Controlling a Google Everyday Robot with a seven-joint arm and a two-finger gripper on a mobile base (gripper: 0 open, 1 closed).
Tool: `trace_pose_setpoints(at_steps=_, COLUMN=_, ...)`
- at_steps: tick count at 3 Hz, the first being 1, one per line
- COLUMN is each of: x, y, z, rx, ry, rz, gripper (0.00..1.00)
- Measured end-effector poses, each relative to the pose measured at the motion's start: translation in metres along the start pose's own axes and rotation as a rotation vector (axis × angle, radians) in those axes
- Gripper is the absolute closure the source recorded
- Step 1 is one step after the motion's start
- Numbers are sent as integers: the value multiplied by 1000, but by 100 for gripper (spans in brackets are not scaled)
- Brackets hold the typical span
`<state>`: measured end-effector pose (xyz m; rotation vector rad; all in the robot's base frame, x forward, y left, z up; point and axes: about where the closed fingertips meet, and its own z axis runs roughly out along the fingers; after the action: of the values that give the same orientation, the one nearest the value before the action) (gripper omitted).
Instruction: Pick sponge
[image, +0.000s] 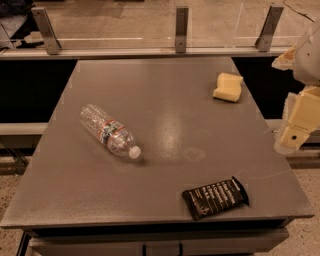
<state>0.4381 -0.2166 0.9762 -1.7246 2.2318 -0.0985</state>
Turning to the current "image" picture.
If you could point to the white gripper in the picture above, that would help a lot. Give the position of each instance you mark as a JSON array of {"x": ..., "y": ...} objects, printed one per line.
[{"x": 309, "y": 59}]

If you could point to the yellow sponge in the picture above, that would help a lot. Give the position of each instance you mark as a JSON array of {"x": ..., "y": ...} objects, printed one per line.
[{"x": 228, "y": 87}]

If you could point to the black snack packet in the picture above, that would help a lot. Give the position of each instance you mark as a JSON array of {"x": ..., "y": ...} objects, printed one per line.
[{"x": 213, "y": 199}]

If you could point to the grey table drawer cabinet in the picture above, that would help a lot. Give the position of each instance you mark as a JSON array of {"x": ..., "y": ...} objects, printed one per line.
[{"x": 234, "y": 238}]

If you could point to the clear plastic water bottle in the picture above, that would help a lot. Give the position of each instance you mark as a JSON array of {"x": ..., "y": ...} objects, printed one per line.
[{"x": 109, "y": 132}]

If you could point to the clear acrylic barrier panel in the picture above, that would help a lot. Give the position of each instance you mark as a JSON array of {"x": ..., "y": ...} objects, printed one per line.
[{"x": 98, "y": 24}]

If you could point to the right metal bracket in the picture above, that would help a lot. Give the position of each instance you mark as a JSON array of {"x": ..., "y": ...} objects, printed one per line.
[{"x": 264, "y": 41}]

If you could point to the metal bracket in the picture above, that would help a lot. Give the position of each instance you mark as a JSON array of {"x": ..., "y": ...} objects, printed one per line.
[
  {"x": 181, "y": 29},
  {"x": 51, "y": 43},
  {"x": 264, "y": 41}
]

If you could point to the middle metal bracket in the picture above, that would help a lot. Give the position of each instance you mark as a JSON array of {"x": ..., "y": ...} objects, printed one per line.
[{"x": 181, "y": 29}]

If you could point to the left metal bracket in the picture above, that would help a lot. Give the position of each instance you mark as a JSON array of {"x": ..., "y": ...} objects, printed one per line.
[{"x": 51, "y": 43}]

